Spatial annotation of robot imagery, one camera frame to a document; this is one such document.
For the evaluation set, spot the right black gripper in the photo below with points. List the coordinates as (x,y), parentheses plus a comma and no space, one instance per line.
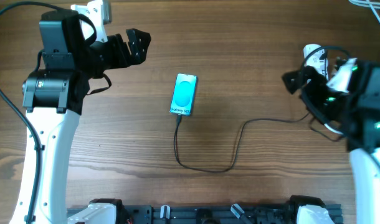
(317,82)

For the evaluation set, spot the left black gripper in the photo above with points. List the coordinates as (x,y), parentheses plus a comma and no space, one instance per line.
(138,54)

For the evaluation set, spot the blue Galaxy smartphone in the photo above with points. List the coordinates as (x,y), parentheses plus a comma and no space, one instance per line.
(183,94)

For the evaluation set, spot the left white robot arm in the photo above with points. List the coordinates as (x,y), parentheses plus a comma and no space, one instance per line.
(75,51)

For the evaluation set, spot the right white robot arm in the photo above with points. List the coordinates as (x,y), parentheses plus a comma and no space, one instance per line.
(362,137)

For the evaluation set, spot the white power strip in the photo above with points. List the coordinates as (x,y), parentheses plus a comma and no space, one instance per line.
(319,60)

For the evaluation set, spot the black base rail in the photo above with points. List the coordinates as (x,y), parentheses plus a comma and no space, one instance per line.
(217,214)

